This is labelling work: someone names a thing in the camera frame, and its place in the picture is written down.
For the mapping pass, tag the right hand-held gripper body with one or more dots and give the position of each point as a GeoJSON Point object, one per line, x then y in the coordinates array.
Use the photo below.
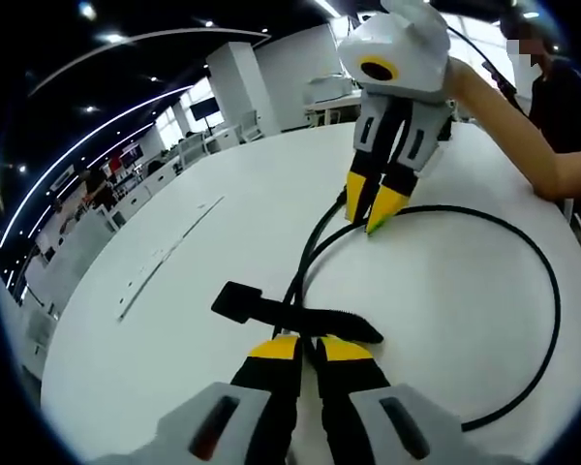
{"type": "Point", "coordinates": [406, 43]}

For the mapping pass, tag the small wall monitor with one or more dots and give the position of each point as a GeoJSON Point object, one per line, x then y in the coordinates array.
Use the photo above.
{"type": "Point", "coordinates": [204, 109]}

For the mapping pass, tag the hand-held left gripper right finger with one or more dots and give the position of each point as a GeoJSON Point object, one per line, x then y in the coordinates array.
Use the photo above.
{"type": "Point", "coordinates": [348, 378]}

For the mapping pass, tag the white square pillar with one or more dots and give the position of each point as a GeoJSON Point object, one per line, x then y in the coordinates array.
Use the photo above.
{"type": "Point", "coordinates": [242, 92]}

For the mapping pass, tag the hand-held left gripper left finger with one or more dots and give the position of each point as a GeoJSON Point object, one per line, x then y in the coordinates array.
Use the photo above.
{"type": "Point", "coordinates": [271, 373]}

